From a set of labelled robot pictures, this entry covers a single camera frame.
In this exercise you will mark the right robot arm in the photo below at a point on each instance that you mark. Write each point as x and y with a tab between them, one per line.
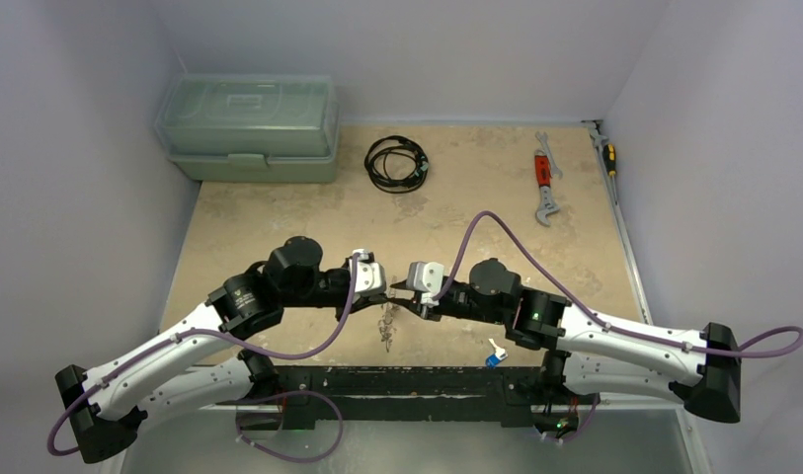
589	354

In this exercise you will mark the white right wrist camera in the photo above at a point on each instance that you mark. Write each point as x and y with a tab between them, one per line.
426	278

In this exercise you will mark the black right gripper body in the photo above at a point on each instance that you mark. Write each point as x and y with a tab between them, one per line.
426	307

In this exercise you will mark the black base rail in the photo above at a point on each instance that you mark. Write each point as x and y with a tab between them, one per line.
513	397

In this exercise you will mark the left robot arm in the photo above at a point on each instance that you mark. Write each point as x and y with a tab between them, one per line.
207	357

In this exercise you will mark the yellow black screwdriver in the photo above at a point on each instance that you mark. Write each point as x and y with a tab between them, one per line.
609	161

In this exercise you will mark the large metal keyring with keys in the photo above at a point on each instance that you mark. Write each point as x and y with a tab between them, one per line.
385	326

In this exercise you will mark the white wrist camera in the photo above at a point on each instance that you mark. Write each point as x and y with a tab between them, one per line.
367	273
426	278

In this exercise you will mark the green plastic toolbox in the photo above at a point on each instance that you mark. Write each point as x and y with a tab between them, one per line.
252	128

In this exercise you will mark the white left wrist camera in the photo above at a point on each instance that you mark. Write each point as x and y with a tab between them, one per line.
367	273

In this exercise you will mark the aluminium side rail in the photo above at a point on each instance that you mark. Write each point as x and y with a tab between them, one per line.
690	439

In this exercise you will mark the silver open-end wrench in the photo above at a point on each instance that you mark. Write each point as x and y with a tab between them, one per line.
546	151

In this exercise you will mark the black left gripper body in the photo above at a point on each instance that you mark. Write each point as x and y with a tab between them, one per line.
325	290

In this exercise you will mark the red handled adjustable wrench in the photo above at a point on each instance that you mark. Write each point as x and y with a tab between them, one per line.
545	169

